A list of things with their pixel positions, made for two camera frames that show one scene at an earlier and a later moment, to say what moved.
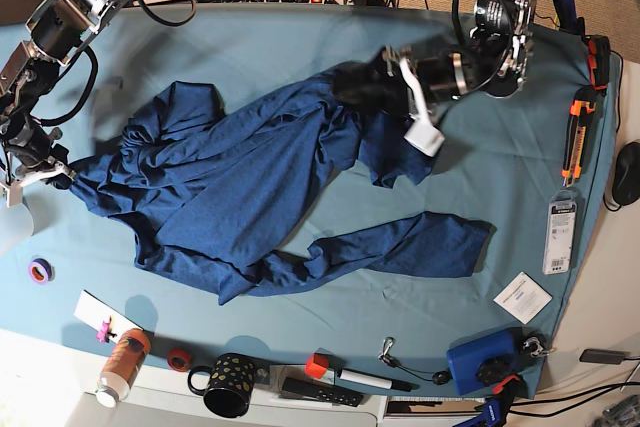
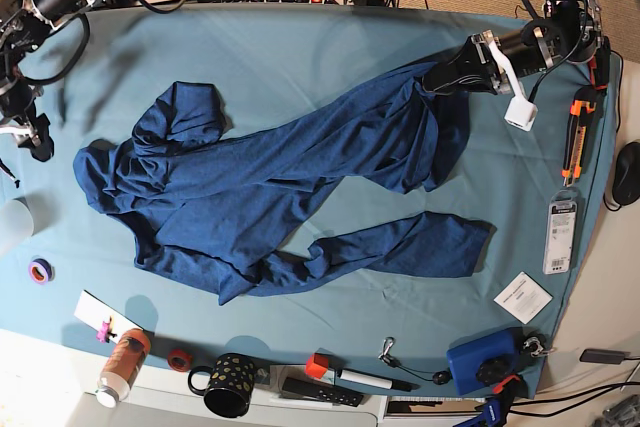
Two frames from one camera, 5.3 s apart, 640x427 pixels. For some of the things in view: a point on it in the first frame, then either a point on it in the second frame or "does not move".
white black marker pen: (377, 380) does not move
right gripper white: (375, 84) -> (470, 72)
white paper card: (93, 312) does not move
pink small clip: (105, 332) does not move
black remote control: (321, 391) does not move
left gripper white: (14, 188) -> (43, 152)
